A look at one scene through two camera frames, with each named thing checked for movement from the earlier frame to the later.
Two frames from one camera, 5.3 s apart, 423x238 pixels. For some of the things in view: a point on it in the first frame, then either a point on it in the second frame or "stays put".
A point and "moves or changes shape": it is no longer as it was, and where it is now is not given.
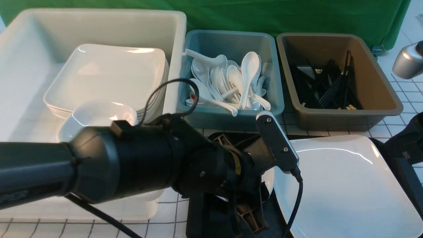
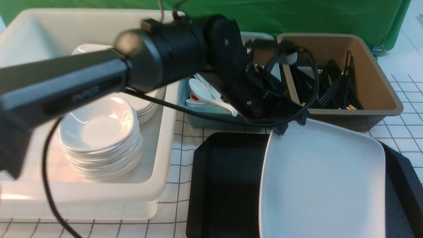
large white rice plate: x=349 y=190 moves or changes shape
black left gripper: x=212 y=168 to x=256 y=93
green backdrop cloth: x=382 y=19 stays put
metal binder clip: x=378 y=50 stays put
